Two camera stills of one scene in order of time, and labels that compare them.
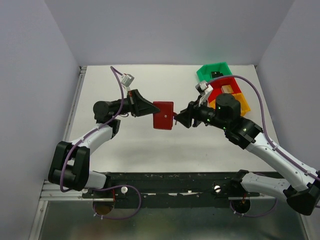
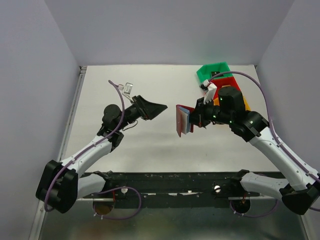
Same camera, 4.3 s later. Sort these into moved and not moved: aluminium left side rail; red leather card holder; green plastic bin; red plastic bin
Moved: red leather card holder
Not moved: green plastic bin; aluminium left side rail; red plastic bin
